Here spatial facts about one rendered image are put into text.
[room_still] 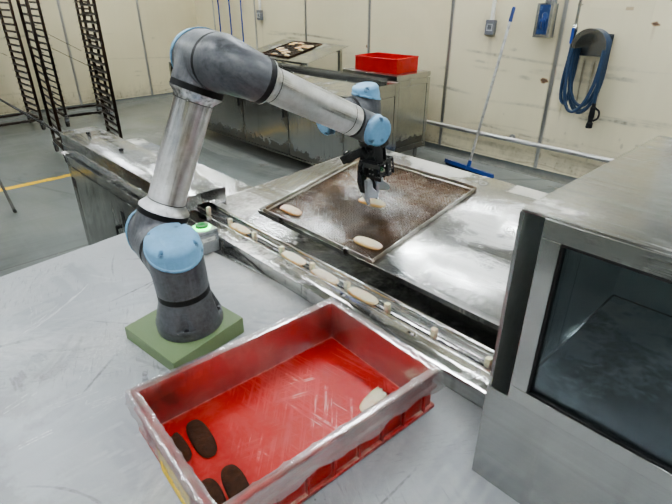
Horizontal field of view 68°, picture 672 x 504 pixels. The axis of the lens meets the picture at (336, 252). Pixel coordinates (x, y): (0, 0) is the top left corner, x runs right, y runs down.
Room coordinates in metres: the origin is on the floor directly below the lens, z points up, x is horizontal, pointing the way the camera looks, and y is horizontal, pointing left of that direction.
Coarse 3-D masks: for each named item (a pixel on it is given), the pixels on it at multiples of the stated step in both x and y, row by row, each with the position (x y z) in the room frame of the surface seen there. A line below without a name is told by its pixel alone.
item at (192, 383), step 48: (288, 336) 0.86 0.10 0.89; (336, 336) 0.93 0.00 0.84; (384, 336) 0.82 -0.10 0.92; (144, 384) 0.68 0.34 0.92; (192, 384) 0.72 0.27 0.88; (432, 384) 0.70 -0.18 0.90; (144, 432) 0.60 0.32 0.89; (336, 432) 0.57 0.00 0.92; (192, 480) 0.48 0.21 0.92; (288, 480) 0.49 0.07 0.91
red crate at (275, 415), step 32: (320, 352) 0.89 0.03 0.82; (352, 352) 0.89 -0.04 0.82; (256, 384) 0.79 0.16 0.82; (288, 384) 0.79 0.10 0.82; (320, 384) 0.79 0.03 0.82; (352, 384) 0.79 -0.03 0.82; (384, 384) 0.79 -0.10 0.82; (192, 416) 0.70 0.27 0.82; (224, 416) 0.70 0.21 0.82; (256, 416) 0.70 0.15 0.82; (288, 416) 0.70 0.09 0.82; (320, 416) 0.70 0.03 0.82; (352, 416) 0.70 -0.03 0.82; (416, 416) 0.69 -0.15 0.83; (192, 448) 0.62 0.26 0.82; (224, 448) 0.62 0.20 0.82; (256, 448) 0.62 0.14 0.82; (288, 448) 0.62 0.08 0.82; (256, 480) 0.56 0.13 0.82; (320, 480) 0.55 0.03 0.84
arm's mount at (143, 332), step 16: (144, 320) 0.97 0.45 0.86; (224, 320) 0.96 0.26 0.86; (240, 320) 0.96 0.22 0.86; (128, 336) 0.94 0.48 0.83; (144, 336) 0.91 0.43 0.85; (160, 336) 0.91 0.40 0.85; (208, 336) 0.90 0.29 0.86; (224, 336) 0.92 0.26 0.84; (160, 352) 0.86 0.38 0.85; (176, 352) 0.85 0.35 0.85; (192, 352) 0.86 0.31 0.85; (208, 352) 0.89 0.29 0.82
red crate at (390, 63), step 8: (360, 56) 5.07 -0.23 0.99; (368, 56) 5.00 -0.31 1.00; (376, 56) 5.36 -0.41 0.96; (384, 56) 5.31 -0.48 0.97; (392, 56) 5.25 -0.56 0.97; (400, 56) 5.18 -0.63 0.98; (408, 56) 5.12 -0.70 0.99; (416, 56) 5.01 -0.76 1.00; (360, 64) 5.07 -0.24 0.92; (368, 64) 5.01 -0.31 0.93; (376, 64) 4.94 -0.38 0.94; (384, 64) 4.88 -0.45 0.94; (392, 64) 4.82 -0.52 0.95; (400, 64) 4.83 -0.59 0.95; (408, 64) 4.92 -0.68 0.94; (416, 64) 5.02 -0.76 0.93; (384, 72) 4.88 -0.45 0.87; (392, 72) 4.81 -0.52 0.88; (400, 72) 4.83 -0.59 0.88
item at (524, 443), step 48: (576, 192) 0.63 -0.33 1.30; (624, 192) 0.63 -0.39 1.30; (528, 240) 0.60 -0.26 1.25; (576, 240) 0.52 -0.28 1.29; (624, 240) 0.49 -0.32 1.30; (528, 288) 0.62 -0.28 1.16; (528, 336) 0.55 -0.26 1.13; (528, 384) 0.54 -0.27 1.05; (480, 432) 0.58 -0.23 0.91; (528, 432) 0.53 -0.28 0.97; (576, 432) 0.48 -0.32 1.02; (528, 480) 0.51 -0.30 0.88; (576, 480) 0.47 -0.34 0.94; (624, 480) 0.43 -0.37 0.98
